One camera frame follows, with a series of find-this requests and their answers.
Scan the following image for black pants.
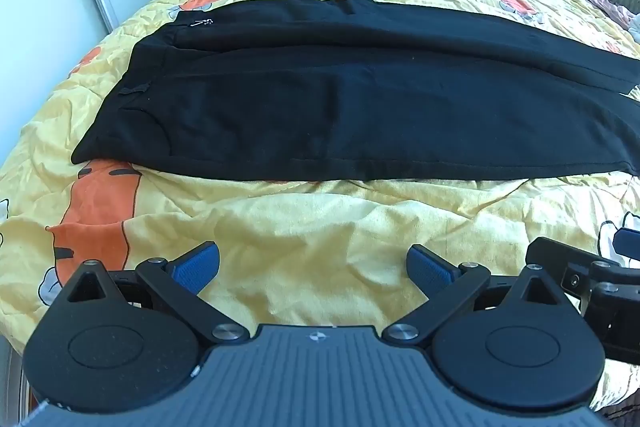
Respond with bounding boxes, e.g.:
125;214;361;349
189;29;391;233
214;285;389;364
71;0;640;184

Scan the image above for yellow carrot print blanket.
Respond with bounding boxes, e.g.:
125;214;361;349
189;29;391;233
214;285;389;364
0;0;640;414

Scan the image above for pink patterned pillow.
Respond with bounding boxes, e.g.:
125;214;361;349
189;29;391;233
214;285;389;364
582;0;640;38

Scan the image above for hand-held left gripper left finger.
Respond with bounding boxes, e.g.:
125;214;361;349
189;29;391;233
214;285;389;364
62;241;252;348

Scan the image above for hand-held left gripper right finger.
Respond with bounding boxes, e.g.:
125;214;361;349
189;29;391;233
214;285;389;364
382;244;568;348

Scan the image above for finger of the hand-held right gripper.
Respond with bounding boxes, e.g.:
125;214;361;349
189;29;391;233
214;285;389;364
613;227;640;269

